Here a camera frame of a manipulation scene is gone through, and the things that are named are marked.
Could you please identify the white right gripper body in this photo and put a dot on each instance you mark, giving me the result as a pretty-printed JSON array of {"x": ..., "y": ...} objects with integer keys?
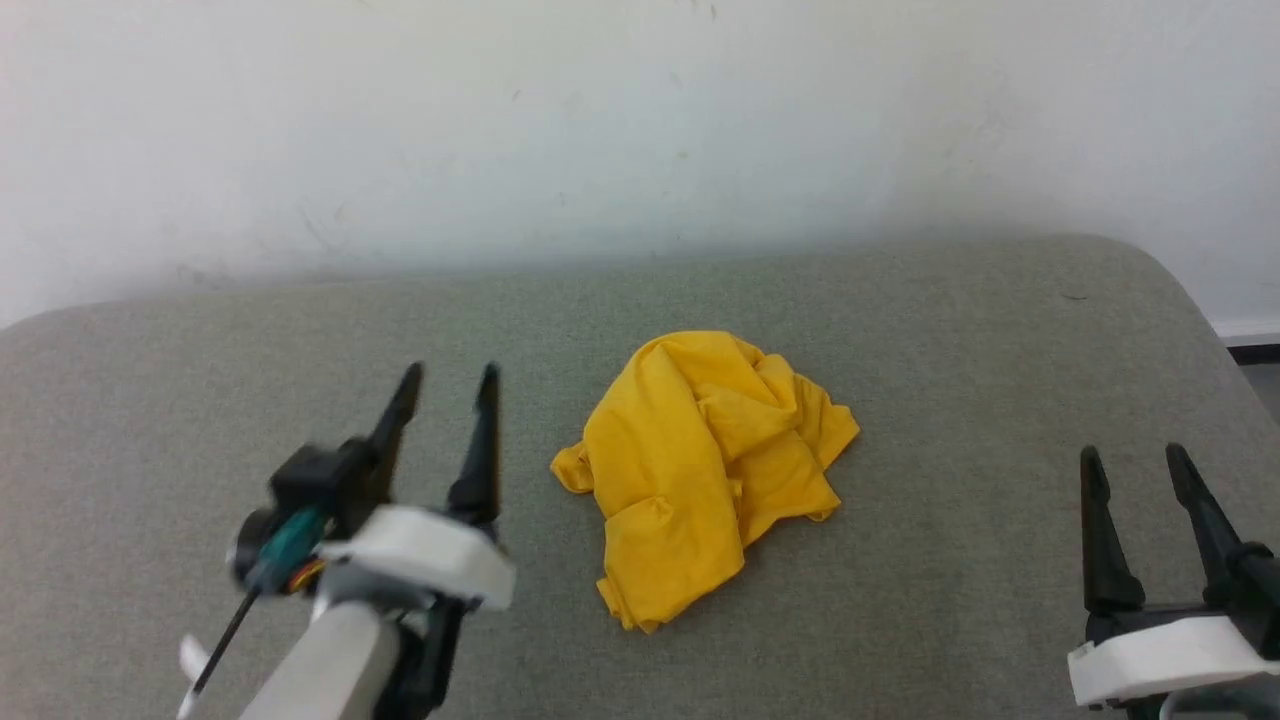
[{"x": 1160, "y": 655}]

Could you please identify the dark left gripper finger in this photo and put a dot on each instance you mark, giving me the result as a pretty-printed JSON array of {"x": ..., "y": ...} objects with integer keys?
[
  {"x": 481, "y": 460},
  {"x": 402, "y": 425}
]

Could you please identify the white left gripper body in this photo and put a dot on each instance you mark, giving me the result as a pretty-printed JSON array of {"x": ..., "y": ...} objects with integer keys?
[{"x": 430, "y": 555}]

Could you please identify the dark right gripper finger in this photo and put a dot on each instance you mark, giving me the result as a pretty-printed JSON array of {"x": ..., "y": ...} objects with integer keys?
[
  {"x": 1103, "y": 540},
  {"x": 1205, "y": 520}
]

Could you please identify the yellow garment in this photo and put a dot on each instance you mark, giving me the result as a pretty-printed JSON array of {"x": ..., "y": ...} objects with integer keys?
[{"x": 690, "y": 470}]

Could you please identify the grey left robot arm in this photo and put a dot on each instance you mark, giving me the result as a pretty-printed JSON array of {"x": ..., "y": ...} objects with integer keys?
[{"x": 320, "y": 665}]

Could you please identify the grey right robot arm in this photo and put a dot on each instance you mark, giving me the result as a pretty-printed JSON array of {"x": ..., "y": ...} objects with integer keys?
[{"x": 1210, "y": 703}]

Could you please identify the grey fabric sofa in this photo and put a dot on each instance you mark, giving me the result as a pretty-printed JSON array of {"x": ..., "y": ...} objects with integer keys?
[{"x": 900, "y": 350}]

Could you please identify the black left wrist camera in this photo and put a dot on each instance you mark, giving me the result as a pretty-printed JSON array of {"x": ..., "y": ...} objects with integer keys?
[{"x": 320, "y": 482}]

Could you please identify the teal left camera connector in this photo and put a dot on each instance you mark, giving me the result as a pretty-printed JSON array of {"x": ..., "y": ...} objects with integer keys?
[{"x": 292, "y": 537}]

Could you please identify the white wall baseboard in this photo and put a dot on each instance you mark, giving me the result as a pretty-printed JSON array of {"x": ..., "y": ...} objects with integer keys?
[{"x": 1250, "y": 330}]

